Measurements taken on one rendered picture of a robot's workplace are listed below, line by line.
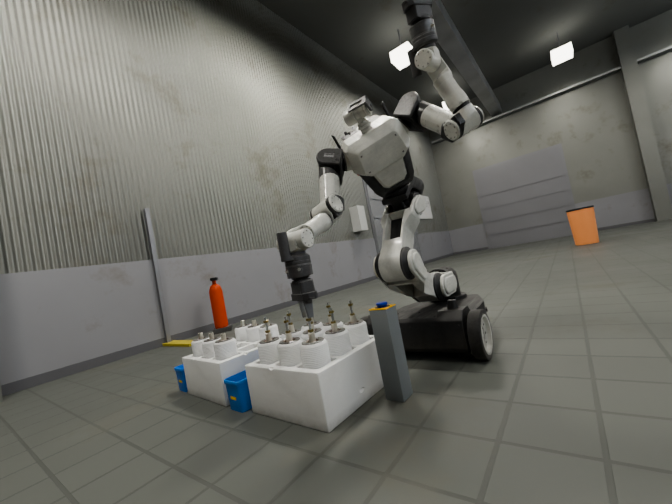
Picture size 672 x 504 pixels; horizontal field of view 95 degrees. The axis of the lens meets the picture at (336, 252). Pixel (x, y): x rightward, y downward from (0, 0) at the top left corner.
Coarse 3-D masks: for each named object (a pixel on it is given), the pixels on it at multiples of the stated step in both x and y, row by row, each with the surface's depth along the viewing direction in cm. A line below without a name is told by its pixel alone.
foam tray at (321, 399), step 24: (336, 360) 102; (360, 360) 109; (264, 384) 110; (288, 384) 102; (312, 384) 95; (336, 384) 98; (360, 384) 107; (264, 408) 112; (288, 408) 103; (312, 408) 96; (336, 408) 96
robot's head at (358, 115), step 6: (360, 108) 127; (348, 114) 129; (354, 114) 128; (360, 114) 128; (366, 114) 127; (348, 120) 130; (354, 120) 130; (360, 120) 130; (366, 120) 130; (360, 126) 131
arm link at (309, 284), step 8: (304, 264) 101; (288, 272) 102; (296, 272) 100; (304, 272) 101; (312, 272) 104; (296, 280) 102; (304, 280) 102; (312, 280) 102; (296, 288) 103; (304, 288) 100; (312, 288) 102; (296, 296) 103; (304, 296) 99; (312, 296) 99
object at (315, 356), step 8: (312, 344) 100; (320, 344) 100; (304, 352) 100; (312, 352) 99; (320, 352) 100; (328, 352) 102; (304, 360) 100; (312, 360) 99; (320, 360) 99; (328, 360) 101; (312, 368) 99
